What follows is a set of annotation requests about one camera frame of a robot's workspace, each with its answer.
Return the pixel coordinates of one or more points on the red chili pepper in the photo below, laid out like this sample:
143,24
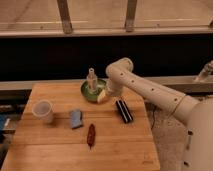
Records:
91,136

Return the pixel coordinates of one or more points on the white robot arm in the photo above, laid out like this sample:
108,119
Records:
196,115

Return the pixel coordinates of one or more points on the small clear bottle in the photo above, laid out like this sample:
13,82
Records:
92,80

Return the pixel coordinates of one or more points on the black rectangular block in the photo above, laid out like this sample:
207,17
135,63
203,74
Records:
124,111

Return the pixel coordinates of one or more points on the blue sponge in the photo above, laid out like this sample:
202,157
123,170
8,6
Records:
76,119

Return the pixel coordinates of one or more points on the translucent plastic cup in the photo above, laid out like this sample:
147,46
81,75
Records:
43,110

